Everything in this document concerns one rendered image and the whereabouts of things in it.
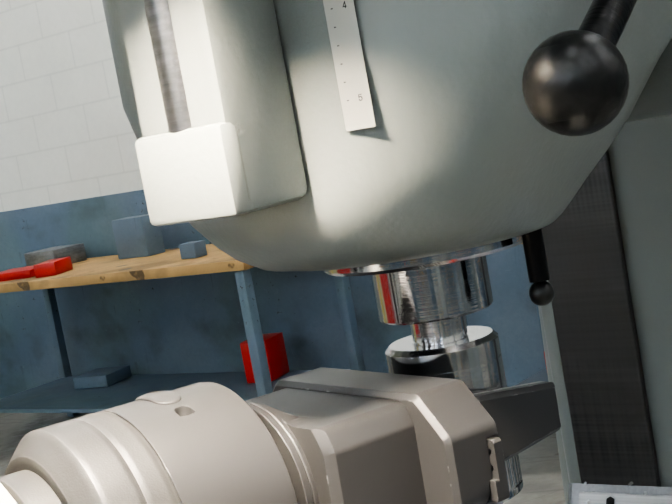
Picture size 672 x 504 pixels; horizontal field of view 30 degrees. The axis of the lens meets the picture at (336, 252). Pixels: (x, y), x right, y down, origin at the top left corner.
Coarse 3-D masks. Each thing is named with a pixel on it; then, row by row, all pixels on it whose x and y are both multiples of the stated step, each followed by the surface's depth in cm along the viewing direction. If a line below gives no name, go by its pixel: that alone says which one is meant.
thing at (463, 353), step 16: (464, 336) 51; (480, 336) 50; (496, 336) 51; (400, 352) 50; (416, 352) 50; (432, 352) 49; (448, 352) 49; (464, 352) 49; (480, 352) 50; (496, 352) 51; (400, 368) 50; (416, 368) 50; (432, 368) 49; (448, 368) 49; (464, 368) 49
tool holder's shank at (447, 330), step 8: (448, 320) 50; (456, 320) 51; (464, 320) 51; (416, 328) 51; (424, 328) 51; (432, 328) 50; (440, 328) 50; (448, 328) 50; (456, 328) 51; (464, 328) 51; (416, 336) 51; (424, 336) 51; (432, 336) 51; (440, 336) 50; (448, 336) 50; (456, 336) 51; (424, 344) 51
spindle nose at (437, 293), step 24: (456, 264) 49; (480, 264) 50; (384, 288) 50; (408, 288) 49; (432, 288) 49; (456, 288) 49; (480, 288) 50; (384, 312) 50; (408, 312) 49; (432, 312) 49; (456, 312) 49
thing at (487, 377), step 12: (492, 360) 50; (456, 372) 49; (468, 372) 50; (480, 372) 50; (492, 372) 50; (504, 372) 52; (468, 384) 50; (480, 384) 50; (492, 384) 50; (504, 384) 51; (516, 456) 51; (516, 468) 51; (516, 480) 51; (516, 492) 51
